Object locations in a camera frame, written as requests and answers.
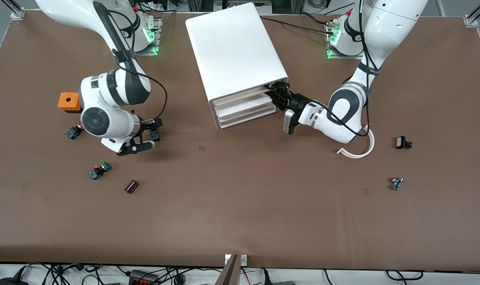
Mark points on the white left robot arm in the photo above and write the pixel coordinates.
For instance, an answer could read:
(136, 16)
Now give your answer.
(390, 23)

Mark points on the orange push button switch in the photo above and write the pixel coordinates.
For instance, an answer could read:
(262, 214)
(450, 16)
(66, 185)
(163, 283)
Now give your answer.
(155, 137)

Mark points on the black power adapter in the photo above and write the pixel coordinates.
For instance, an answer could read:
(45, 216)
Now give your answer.
(12, 282)

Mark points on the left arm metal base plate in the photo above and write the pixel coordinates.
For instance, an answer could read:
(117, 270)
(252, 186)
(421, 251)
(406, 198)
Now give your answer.
(331, 55)

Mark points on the small white metal bracket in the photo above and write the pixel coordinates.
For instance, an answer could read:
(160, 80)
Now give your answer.
(244, 259)
(227, 259)

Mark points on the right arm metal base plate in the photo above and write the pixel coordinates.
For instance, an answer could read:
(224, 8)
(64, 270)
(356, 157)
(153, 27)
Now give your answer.
(157, 47)

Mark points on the black power plug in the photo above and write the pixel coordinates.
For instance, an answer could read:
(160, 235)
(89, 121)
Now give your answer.
(277, 282)

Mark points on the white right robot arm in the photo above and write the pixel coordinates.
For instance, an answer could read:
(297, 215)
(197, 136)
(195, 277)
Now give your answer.
(105, 91)

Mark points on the white curved plastic strip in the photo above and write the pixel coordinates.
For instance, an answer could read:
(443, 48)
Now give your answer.
(359, 155)

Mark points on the aluminium frame corner post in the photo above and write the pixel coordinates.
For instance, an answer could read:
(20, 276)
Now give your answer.
(475, 16)
(16, 12)

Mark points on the red push button switch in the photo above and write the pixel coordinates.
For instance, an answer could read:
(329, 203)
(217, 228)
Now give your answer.
(71, 132)

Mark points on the black switch with white face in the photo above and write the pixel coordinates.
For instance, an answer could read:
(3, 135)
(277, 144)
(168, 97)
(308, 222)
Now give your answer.
(401, 142)

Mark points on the dark purple capacitor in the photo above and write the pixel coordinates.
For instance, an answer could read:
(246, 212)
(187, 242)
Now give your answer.
(131, 187)

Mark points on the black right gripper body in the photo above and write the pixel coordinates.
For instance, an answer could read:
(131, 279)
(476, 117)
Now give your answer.
(146, 127)

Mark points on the wooden post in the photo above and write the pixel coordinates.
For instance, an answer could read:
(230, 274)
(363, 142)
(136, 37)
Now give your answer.
(229, 273)

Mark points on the orange box with hole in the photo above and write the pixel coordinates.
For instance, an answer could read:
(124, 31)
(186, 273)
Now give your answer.
(69, 101)

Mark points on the small blue potentiometer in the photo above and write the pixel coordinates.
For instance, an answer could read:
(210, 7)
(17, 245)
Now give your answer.
(397, 183)

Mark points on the white drawer cabinet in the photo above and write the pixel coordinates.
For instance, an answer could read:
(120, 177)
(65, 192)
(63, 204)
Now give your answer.
(234, 47)

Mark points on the green push button switch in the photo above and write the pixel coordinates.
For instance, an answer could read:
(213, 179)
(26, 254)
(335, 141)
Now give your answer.
(99, 171)

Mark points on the black orange power strip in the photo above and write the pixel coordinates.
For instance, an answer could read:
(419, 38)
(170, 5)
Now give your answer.
(143, 277)

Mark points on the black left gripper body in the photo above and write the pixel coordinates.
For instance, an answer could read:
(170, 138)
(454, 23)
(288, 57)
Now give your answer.
(296, 103)

